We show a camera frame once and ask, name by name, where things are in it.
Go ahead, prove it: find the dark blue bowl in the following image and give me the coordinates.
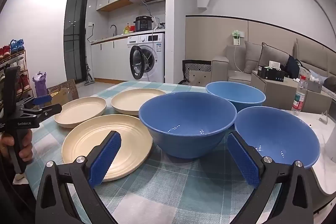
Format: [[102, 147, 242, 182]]
[[138, 91, 237, 159]]

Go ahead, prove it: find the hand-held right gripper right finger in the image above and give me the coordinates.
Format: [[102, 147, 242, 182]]
[[227, 131, 322, 224]]

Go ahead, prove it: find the person's left hand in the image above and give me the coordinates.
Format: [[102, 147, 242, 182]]
[[0, 128, 33, 163]]

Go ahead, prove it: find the white charging cable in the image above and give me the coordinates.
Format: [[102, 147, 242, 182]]
[[234, 44, 245, 73]]

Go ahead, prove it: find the grey side cabinet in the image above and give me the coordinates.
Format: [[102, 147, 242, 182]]
[[250, 70, 332, 114]]

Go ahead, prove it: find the white marble coffee table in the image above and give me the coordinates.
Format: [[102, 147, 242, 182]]
[[283, 109, 336, 195]]

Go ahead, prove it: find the brown patterned cardboard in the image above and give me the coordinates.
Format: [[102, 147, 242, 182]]
[[47, 79, 79, 101]]

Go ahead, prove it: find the upright vacuum cleaner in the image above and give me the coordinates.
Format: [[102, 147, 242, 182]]
[[84, 27, 95, 86]]

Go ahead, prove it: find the black box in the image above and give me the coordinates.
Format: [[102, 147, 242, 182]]
[[257, 65, 285, 82]]

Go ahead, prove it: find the plastic water bottle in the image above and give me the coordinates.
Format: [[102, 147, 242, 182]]
[[291, 75, 308, 116]]

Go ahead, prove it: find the light blue bowl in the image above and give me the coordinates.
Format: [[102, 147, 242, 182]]
[[205, 81, 266, 113]]

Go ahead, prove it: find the white washing machine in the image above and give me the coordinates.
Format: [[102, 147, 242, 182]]
[[127, 33, 165, 83]]

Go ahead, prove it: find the wooden shoe rack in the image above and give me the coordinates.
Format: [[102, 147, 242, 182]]
[[0, 39, 34, 109]]

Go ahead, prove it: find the grey sofa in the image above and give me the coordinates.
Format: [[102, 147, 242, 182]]
[[211, 42, 297, 83]]

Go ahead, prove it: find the teal checkered tablecloth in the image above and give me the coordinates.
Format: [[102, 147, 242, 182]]
[[13, 80, 289, 224]]

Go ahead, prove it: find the black pressure cooker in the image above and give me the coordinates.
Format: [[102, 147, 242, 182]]
[[133, 16, 153, 32]]

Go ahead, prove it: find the beige plate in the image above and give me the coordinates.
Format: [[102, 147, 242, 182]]
[[111, 88, 167, 116], [54, 97, 107, 128], [62, 114, 153, 182]]

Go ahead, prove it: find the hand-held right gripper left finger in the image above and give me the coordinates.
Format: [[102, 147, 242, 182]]
[[35, 131, 122, 224]]

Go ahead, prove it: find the white kitchen base cabinet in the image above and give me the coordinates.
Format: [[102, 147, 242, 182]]
[[91, 35, 129, 81]]

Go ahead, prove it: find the grey sofa cushion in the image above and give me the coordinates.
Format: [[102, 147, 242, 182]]
[[244, 41, 263, 74], [259, 42, 290, 75]]

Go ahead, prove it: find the purple plastic bag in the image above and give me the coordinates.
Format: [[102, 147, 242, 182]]
[[32, 71, 48, 97]]

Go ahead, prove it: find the dark glass door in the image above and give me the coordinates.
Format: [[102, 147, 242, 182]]
[[64, 0, 89, 83]]

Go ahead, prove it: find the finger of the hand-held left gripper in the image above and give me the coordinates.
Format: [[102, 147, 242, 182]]
[[16, 94, 53, 110], [20, 104, 63, 122]]

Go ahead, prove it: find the dark clothing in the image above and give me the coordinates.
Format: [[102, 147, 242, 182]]
[[286, 55, 301, 79]]

